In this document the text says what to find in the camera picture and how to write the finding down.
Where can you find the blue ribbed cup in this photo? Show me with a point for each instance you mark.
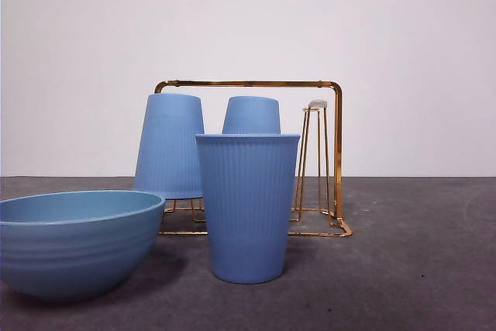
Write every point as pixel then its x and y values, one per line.
pixel 252 114
pixel 248 207
pixel 168 149

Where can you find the blue ribbed bowl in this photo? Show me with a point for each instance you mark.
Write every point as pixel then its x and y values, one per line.
pixel 77 245

